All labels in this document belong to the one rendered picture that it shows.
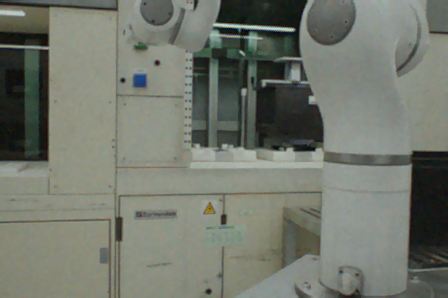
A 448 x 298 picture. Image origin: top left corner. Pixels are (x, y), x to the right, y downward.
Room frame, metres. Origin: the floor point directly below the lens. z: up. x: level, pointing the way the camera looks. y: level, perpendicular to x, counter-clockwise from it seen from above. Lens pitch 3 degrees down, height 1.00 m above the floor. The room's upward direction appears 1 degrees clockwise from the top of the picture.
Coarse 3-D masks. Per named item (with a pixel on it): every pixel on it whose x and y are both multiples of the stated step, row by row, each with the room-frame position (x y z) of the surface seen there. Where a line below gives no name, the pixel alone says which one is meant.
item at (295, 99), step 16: (288, 80) 1.71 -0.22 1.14; (256, 96) 1.77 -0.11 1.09; (272, 96) 1.60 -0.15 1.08; (288, 96) 1.59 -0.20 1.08; (304, 96) 1.61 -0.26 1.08; (256, 112) 1.77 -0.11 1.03; (272, 112) 1.60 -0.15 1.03; (288, 112) 1.59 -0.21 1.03; (304, 112) 1.61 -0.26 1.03; (320, 112) 1.62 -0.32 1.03; (256, 128) 1.76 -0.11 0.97; (272, 128) 1.59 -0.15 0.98; (288, 128) 1.59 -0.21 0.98; (304, 128) 1.61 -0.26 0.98; (320, 128) 1.62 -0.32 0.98
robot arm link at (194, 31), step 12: (204, 0) 0.92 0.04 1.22; (216, 0) 0.93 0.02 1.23; (192, 12) 0.96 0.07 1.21; (204, 12) 0.93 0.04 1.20; (216, 12) 0.94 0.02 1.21; (180, 24) 0.94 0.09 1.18; (192, 24) 0.94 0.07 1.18; (204, 24) 0.94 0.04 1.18; (180, 36) 0.94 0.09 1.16; (192, 36) 0.94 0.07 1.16; (204, 36) 0.95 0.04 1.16; (192, 48) 0.96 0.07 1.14
